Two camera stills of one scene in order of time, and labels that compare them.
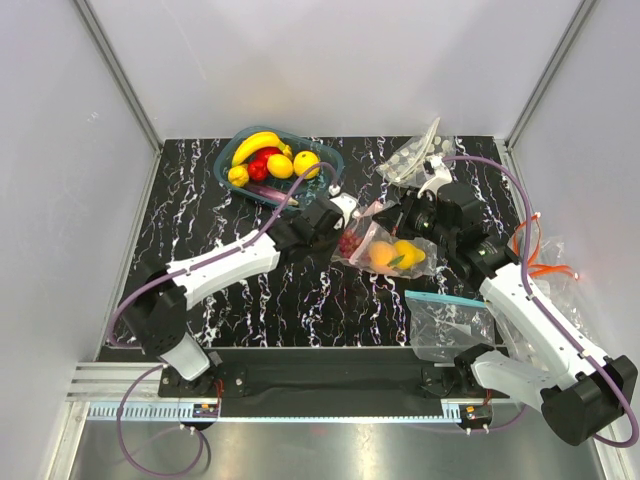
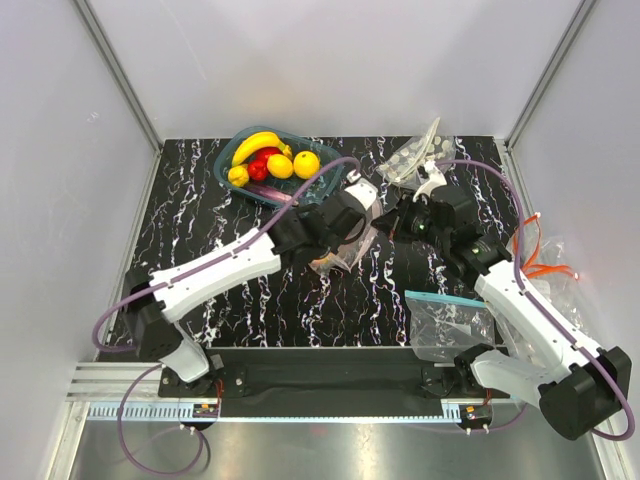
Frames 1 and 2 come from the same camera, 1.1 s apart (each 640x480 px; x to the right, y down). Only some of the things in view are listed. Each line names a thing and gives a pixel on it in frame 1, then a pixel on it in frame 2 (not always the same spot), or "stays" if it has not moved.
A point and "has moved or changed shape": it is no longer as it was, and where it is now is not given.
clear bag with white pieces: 405,166 stays
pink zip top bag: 368,244 has moved or changed shape
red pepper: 257,168 stays
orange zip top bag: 550,268 stays
